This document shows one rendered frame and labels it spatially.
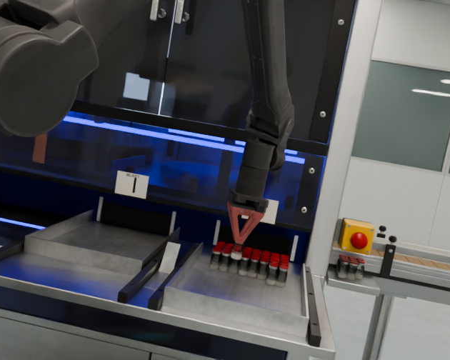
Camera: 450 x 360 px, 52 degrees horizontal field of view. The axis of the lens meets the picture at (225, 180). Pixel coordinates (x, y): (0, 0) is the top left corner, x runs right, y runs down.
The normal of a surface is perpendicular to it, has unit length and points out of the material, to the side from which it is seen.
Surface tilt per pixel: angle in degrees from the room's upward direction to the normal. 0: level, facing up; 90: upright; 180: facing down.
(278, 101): 100
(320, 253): 90
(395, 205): 90
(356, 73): 90
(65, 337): 90
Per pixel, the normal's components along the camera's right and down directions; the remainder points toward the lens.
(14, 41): 0.00, -0.70
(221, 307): -0.15, 0.11
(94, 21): 0.91, 0.24
